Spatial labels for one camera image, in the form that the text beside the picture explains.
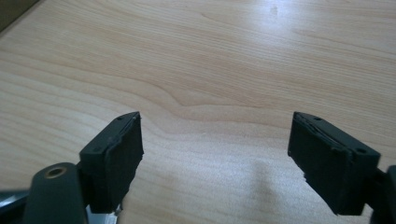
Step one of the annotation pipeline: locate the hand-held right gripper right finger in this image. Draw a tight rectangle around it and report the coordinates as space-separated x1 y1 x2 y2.
287 111 382 217

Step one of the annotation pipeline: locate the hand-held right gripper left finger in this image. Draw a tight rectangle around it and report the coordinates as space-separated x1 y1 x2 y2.
78 111 145 215

